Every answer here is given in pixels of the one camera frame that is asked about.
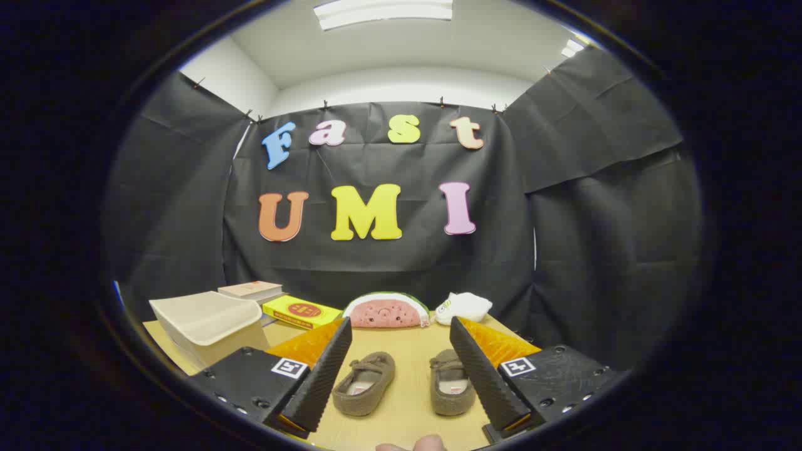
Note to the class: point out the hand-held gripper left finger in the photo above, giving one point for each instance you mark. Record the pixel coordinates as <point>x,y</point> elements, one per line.
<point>326,376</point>

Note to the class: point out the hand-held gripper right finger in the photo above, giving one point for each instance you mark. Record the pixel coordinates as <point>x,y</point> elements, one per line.
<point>479,376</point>

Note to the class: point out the brown fuzzy shoe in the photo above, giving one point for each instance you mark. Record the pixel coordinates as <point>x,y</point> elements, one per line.
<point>448,388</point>
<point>363,385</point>

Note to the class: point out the cream storage box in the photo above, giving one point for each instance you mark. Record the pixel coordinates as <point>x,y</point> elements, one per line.
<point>207,322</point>

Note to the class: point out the white plush toy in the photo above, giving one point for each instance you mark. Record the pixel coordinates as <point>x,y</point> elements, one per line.
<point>467,307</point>

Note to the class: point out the yellow book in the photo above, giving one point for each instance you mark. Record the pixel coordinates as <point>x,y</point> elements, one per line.
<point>301,310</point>

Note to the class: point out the watermelon slice plush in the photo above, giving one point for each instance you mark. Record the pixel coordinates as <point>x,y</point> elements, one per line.
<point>385,311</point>

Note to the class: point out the grey book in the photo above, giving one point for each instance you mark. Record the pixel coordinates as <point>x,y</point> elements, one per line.
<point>270,297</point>

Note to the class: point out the beige book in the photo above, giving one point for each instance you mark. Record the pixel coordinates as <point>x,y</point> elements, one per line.
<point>250,288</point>

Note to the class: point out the small ceiling light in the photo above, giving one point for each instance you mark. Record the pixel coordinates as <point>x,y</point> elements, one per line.
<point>572,48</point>

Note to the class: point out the long ceiling light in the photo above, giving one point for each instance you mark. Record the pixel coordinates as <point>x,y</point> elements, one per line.
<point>382,12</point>

